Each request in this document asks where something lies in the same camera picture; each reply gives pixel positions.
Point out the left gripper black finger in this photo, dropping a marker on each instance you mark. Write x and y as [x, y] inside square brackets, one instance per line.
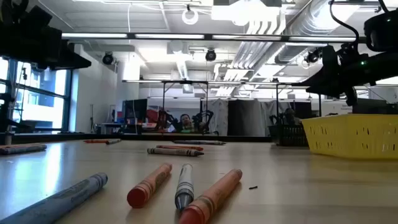
[71, 62]

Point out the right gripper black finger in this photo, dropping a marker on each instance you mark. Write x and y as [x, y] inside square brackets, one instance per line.
[326, 84]

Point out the blue crayon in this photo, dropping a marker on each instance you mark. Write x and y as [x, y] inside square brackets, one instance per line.
[56, 199]
[21, 150]

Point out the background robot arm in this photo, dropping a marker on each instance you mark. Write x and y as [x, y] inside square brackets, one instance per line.
[164, 119]
[203, 119]

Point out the black computer monitor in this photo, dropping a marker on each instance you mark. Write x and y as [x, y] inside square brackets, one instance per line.
[373, 107]
[136, 110]

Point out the person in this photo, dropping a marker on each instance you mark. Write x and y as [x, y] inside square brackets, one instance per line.
[185, 119]
[291, 115]

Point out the yellow plastic basket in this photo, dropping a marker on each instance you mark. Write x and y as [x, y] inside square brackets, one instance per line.
[351, 137]

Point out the black plastic basket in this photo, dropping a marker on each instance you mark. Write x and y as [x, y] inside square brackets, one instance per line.
[287, 135]

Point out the dark curtain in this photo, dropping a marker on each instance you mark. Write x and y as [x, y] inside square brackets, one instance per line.
[245, 118]

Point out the small grey cylinder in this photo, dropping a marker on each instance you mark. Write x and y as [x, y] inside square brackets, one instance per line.
[9, 138]

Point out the white ceiling unit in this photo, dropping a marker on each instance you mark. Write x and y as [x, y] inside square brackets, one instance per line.
[245, 12]

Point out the white patterned curtain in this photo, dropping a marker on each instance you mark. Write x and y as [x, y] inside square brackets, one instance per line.
[219, 115]

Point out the small black crayon fragment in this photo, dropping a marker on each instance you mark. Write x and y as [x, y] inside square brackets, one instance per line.
[253, 188]

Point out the overhead light bar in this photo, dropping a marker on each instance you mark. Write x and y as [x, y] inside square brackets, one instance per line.
[208, 36]

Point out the window with dark frame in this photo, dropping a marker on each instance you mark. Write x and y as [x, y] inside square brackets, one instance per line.
[66, 102]

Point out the black background rig frame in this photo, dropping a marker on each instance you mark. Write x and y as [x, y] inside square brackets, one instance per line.
[277, 99]
[163, 102]

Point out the silver ventilation duct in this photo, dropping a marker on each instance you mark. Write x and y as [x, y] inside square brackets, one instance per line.
[311, 18]

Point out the black aluminium table frame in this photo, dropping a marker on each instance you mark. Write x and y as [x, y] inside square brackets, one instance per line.
[62, 137]

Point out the black round overhead camera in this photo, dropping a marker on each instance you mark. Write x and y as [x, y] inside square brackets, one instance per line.
[211, 56]

